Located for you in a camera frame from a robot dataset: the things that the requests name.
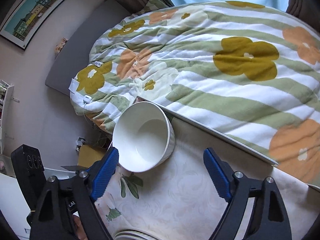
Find duck pattern plate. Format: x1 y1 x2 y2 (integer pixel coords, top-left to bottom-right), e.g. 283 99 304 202
114 230 157 240

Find white ribbed bowl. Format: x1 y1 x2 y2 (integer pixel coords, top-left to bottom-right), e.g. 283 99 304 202
112 101 175 173

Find person's left hand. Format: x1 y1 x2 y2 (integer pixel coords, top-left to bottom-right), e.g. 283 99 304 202
73 215 88 240

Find floral white tablecloth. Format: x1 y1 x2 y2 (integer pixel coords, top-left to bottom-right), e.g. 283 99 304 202
96 118 319 239

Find grey headboard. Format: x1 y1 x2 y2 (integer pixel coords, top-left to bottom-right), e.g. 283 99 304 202
45 0 130 96

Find small plush toy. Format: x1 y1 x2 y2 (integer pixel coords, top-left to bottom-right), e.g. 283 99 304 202
55 38 68 54

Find framed town picture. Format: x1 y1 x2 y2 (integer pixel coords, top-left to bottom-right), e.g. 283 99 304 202
1 0 64 50

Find floral striped duvet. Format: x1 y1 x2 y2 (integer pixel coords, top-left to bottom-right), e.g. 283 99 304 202
69 1 319 186

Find green striped pillow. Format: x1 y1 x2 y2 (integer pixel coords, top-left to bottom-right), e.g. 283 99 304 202
144 0 169 12

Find right brown curtain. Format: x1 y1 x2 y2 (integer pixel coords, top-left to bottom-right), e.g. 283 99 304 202
286 0 319 31

